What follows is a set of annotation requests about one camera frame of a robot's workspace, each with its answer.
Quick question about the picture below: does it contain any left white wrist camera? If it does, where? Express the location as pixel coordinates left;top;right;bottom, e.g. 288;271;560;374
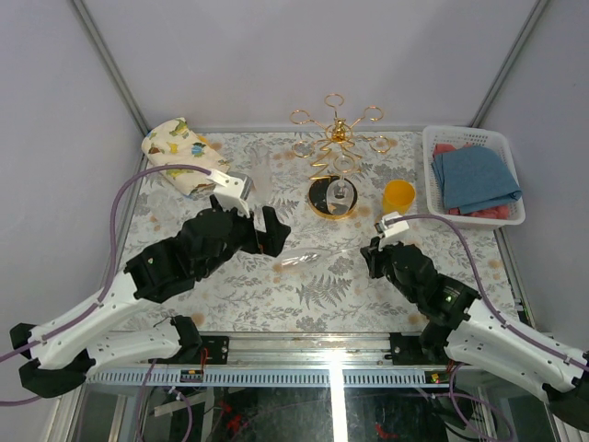
208;169;253;217

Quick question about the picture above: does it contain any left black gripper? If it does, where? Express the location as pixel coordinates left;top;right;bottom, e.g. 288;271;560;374
201;194;292;280

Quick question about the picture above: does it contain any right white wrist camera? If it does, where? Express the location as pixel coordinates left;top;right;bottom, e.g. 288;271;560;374
375;212;410;250

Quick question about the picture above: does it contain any yellow plastic goblet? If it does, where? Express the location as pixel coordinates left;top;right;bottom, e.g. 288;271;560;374
382;180;416;215

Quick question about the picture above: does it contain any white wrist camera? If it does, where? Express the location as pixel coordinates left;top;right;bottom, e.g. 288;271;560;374
375;212;410;250
208;169;253;217

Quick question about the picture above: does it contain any blue folded cloth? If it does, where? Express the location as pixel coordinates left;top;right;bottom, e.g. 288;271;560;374
431;145;524;215

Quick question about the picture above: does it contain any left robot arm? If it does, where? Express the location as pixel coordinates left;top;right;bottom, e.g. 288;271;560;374
10;206;291;399

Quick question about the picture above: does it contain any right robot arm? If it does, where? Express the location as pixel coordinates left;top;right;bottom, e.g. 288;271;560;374
361;242;588;431

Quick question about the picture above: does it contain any tall clear flute glass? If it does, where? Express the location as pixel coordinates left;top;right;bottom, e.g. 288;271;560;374
250;145;272;204

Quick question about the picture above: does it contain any dinosaur print cloth bag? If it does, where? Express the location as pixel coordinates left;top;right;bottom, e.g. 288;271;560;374
141;117;229;195

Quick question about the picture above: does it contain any clear glass near left edge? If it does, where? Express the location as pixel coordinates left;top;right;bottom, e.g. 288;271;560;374
147;190;179;227

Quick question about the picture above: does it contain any short clear wine glass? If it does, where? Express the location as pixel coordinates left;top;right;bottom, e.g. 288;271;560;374
326;154;355;216

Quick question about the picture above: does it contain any floral table mat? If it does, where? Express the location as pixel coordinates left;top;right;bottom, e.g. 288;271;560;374
121;132;517;332

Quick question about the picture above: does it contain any slim clear champagne flute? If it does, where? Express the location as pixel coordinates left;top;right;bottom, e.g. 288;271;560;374
274;247;353;272

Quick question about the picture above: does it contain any aluminium front rail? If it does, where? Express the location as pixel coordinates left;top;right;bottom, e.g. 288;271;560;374
88;332;451;387

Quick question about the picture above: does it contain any white plastic basket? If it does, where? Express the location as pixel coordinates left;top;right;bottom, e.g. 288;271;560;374
422;125;525;229

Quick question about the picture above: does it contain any red cloth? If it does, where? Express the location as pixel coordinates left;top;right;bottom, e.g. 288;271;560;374
432;142;513;221

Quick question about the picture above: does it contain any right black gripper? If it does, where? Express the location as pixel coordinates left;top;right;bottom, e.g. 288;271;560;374
361;233;420;304

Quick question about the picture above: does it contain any gold wine glass rack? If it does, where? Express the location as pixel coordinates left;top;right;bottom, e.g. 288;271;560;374
289;93;398;220

